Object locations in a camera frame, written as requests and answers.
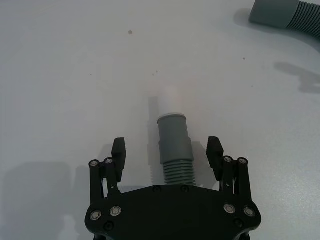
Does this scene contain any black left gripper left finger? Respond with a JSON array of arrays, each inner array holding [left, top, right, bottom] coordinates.
[[87, 136, 128, 200]]

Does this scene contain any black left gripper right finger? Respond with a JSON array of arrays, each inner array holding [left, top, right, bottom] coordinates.
[[206, 136, 252, 201]]

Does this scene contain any white plastic tube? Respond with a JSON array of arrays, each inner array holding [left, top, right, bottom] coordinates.
[[158, 84, 187, 119]]

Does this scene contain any grey corrugated hose narrow cuff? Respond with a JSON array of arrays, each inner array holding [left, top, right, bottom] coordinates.
[[156, 114, 197, 186]]

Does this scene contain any grey corrugated hose wide cuff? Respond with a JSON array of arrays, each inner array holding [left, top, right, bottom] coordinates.
[[248, 0, 320, 40]]

